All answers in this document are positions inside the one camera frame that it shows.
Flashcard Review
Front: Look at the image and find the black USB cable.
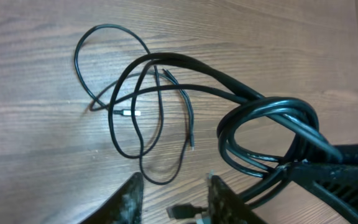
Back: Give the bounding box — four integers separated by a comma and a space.
74, 24, 344, 220

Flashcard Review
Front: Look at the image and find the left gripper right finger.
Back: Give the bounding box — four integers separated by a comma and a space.
208, 175, 266, 224

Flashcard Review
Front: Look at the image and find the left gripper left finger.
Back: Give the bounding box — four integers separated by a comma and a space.
80, 172, 144, 224

